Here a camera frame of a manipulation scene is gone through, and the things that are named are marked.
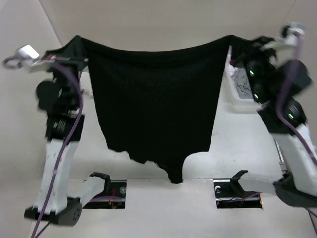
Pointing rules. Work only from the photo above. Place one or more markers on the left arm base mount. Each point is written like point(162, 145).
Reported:
point(113, 195)

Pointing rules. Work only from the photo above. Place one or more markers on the white folded tank top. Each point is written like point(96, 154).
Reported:
point(87, 93)

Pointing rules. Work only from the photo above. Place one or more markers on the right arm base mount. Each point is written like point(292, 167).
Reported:
point(230, 195)

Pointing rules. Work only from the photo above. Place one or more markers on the black tank top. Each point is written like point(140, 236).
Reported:
point(156, 106)

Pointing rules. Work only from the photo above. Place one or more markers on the white plastic basket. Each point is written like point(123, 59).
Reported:
point(244, 106)

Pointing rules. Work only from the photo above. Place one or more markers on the grey tank top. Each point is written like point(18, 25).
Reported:
point(243, 86)

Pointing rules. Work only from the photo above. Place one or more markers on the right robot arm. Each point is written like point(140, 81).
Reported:
point(287, 123)

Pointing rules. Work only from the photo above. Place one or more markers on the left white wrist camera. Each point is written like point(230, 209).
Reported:
point(31, 60)

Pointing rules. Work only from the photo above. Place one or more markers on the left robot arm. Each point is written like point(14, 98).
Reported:
point(53, 204)

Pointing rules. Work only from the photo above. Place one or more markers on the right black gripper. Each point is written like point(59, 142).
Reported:
point(257, 46)

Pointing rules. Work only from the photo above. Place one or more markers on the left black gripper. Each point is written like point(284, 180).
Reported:
point(58, 59)

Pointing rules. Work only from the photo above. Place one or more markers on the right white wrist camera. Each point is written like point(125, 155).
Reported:
point(287, 37)

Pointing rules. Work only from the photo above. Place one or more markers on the pale pink tank top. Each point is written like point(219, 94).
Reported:
point(233, 71)

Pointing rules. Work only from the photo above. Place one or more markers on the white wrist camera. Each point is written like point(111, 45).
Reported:
point(31, 60)
point(287, 37)

